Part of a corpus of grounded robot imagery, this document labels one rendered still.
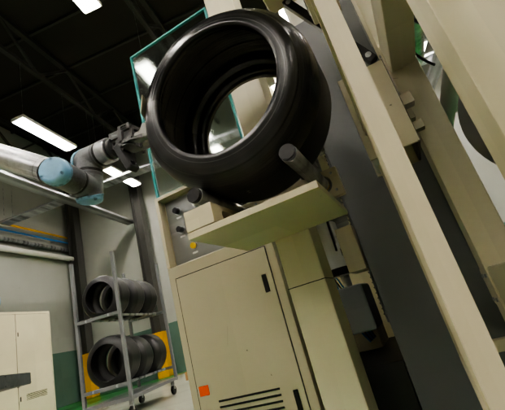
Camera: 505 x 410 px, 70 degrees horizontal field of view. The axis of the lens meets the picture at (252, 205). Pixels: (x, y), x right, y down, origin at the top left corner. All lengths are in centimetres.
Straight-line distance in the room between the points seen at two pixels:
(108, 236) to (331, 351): 1200
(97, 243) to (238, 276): 1170
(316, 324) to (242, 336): 46
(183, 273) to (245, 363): 48
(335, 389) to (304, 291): 29
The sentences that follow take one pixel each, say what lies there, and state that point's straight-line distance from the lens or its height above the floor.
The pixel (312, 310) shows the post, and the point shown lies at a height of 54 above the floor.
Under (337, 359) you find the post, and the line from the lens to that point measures 120.
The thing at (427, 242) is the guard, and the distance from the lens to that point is 28.
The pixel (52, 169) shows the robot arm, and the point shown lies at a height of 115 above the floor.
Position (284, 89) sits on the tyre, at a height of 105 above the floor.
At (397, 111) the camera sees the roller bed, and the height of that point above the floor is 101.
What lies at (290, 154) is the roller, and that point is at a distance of 87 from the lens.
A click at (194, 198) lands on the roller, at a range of 97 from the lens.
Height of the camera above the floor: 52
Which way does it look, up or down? 19 degrees up
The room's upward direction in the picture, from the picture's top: 16 degrees counter-clockwise
